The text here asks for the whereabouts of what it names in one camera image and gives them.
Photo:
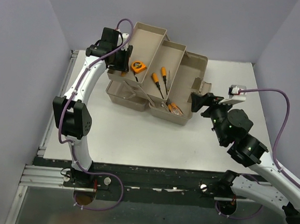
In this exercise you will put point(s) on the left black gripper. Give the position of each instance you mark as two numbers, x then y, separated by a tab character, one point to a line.
124	66

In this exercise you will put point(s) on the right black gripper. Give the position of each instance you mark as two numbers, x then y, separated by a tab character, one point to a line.
197	101

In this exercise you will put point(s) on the orange tape measure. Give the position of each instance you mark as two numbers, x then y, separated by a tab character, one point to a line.
138	67

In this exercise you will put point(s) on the orange handled pliers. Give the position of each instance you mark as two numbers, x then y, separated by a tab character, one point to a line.
174	109

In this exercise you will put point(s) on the small clear handled screwdriver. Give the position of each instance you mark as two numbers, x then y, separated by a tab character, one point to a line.
168	81

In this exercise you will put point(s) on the orange handled screwdriver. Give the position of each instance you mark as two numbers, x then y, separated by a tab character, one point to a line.
164	76
156	82

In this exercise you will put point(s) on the beige tool box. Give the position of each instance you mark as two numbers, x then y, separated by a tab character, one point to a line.
153	47

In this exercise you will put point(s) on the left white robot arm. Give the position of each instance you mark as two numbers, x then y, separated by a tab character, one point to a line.
72	117

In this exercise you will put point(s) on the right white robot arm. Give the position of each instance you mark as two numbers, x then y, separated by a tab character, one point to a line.
232	128

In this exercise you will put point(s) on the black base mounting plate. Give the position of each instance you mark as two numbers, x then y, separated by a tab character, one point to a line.
150	185

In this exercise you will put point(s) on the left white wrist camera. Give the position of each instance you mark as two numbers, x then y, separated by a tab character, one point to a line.
122	39

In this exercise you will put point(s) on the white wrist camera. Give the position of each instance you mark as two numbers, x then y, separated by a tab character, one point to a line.
122	39
235	95

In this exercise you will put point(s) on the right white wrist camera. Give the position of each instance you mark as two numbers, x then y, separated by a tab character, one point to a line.
235	95

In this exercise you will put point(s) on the aluminium extrusion rail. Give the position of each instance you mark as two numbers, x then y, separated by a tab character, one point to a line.
44	177

